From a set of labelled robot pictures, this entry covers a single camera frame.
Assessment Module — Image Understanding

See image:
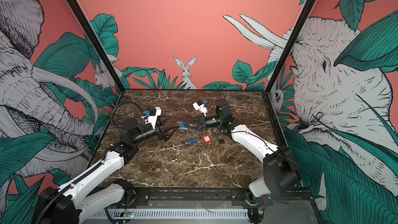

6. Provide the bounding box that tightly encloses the blue padlock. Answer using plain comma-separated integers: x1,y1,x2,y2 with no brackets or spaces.
180,122,189,130
188,138,197,146

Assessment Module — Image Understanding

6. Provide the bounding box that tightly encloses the red padlock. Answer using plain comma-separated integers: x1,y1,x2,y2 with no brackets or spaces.
203,135,211,144

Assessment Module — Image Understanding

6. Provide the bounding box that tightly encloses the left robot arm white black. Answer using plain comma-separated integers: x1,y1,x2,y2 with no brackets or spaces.
32,116,180,224

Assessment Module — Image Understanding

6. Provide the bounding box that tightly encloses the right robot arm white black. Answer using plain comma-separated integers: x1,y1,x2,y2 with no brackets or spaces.
180,99,301,206

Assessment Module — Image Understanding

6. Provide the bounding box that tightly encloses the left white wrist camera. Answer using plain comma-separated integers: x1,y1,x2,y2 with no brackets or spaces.
142,107,162,129

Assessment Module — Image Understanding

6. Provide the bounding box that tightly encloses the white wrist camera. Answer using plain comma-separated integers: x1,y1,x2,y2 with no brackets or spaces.
193,101,208,116
142,107,162,129

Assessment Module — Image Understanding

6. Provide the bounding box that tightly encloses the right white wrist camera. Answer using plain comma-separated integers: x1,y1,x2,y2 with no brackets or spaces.
193,101,208,116

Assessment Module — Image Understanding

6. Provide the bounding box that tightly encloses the black front mounting rail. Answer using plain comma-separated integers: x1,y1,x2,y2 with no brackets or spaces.
130,187,316,208

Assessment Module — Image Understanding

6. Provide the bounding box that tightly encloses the white slotted cable duct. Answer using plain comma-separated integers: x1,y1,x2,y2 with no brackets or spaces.
108,208,249,220

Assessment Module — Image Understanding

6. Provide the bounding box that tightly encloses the left black frame post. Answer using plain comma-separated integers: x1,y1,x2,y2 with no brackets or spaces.
66,0,125,94

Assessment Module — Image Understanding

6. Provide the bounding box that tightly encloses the black frame post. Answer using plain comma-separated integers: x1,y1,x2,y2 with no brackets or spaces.
66,0,125,94
265,0,317,94

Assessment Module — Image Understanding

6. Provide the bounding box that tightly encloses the right black frame post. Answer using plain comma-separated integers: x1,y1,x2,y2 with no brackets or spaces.
265,0,317,94

